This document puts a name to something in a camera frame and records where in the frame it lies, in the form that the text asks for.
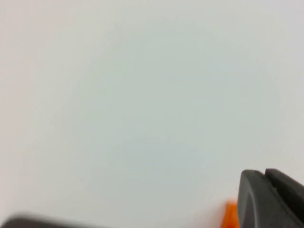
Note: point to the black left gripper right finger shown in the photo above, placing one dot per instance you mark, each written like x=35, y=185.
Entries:
x=287, y=192

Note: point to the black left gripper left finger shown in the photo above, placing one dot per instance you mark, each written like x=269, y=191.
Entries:
x=256, y=206

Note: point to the orange plastic cutlery holder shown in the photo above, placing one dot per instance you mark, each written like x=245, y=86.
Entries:
x=230, y=215

